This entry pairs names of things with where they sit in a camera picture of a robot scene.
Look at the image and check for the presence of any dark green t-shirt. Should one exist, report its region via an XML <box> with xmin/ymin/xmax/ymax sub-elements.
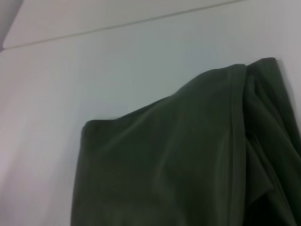
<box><xmin>70</xmin><ymin>57</ymin><xmax>301</xmax><ymax>226</ymax></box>

